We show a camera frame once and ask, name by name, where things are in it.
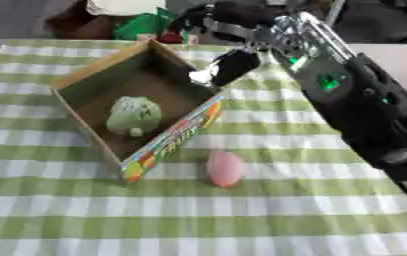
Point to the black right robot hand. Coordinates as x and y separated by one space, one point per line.
235 65

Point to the silver and black right robot arm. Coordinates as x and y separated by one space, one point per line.
358 96

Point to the tan cardboard box with print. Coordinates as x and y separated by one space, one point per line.
136 83

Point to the green bag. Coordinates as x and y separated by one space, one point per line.
139 26

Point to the pink toy egg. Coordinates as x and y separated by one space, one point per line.
224 169

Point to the green soft toy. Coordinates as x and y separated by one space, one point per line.
133 115

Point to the white bag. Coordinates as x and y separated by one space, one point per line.
125 6

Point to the brown bag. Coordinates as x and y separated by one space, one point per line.
78 25

